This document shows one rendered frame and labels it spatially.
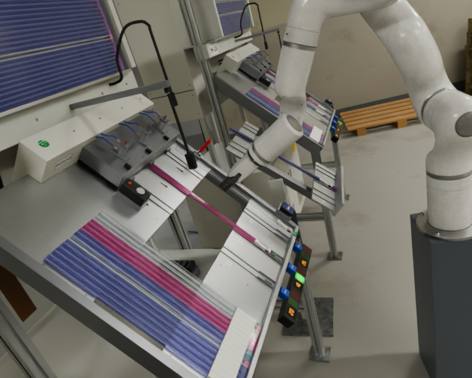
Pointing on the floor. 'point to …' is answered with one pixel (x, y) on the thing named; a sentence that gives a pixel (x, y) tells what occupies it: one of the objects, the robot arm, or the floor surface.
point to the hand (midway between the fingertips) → (226, 183)
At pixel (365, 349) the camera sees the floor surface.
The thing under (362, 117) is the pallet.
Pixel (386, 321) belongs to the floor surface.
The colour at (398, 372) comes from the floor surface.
